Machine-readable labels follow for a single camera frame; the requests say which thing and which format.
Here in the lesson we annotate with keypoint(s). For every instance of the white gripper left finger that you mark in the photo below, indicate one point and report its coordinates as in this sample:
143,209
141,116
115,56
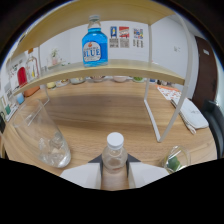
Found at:
83,175

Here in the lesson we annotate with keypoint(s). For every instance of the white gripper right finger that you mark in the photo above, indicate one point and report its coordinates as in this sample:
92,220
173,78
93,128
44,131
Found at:
146,173

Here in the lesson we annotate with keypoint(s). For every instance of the glass jar with green garnish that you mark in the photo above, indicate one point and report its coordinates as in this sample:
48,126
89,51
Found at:
175,161

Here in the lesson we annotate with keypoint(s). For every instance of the clear bottle with white cap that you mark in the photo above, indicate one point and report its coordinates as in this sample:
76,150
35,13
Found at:
114,156

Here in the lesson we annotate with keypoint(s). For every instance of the printed paper cup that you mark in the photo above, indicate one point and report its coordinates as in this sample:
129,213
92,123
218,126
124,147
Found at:
77,80

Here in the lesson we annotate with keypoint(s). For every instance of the small light blue cup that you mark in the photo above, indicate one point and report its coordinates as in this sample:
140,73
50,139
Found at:
20,98

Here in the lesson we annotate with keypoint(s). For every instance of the clear drinking glass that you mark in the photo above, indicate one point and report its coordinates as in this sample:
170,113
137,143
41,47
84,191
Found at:
43,136

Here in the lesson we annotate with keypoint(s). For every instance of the white notebook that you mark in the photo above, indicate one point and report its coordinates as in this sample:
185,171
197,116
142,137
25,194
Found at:
191,113

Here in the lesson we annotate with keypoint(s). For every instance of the black chair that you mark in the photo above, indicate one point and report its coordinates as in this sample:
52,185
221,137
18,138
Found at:
216,126

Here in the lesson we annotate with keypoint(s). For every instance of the orange patterned pamphlet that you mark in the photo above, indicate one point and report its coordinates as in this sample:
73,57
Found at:
168,91

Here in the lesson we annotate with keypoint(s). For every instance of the white mug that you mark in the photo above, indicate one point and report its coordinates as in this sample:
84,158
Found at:
138,79

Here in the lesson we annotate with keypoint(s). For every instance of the white bowl with dark rim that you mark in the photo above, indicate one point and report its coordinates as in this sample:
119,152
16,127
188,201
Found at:
120,79

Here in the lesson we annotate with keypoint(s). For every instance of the orange pot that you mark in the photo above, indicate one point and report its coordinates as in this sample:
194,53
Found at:
31,91

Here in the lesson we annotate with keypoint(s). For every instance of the two-tier wooden shelf rack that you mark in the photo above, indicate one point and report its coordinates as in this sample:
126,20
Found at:
116,68

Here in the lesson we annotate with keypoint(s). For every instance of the dark brown door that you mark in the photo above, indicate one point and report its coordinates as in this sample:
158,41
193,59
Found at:
203,73

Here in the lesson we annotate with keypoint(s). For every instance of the small red liquid bottle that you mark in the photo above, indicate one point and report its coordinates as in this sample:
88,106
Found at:
22,76

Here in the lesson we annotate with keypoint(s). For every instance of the clear bottle with orange cap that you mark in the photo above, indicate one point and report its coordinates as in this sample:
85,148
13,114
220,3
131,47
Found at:
32,68

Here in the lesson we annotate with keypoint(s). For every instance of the blue liquid bottle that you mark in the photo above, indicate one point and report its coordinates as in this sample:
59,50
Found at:
95,48

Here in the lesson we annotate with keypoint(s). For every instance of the multicolour wall poster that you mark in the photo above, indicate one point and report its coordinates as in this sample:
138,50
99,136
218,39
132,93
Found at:
138,33

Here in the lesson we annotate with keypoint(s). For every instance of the red wall poster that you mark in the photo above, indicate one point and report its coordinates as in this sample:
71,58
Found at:
124,32

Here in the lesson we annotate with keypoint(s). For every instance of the blue wall poster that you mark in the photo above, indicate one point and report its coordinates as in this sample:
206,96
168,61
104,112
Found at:
114,32

